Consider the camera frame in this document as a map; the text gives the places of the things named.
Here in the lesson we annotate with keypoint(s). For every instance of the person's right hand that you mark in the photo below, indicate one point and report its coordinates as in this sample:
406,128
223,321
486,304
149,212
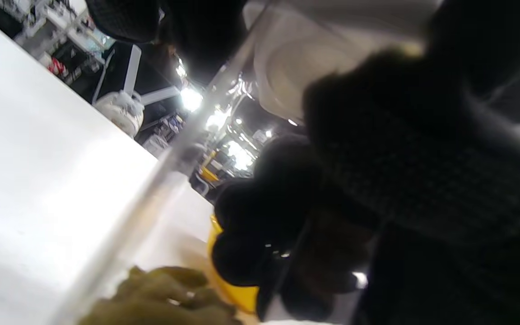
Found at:
264,207

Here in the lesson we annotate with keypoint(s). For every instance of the person's left hand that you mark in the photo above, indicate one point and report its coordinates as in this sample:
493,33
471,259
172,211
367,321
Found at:
422,171

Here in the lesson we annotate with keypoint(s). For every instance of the yellow bowl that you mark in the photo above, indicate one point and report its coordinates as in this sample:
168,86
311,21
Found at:
237,295

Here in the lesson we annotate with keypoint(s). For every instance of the clear square coffee jar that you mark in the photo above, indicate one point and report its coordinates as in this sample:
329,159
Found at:
169,167

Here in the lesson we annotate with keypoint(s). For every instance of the pile of green raisins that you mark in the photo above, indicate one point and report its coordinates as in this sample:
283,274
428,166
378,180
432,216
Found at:
165,293

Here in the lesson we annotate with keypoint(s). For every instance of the white backpack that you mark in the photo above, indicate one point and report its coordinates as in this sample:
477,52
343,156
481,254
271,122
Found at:
122,110

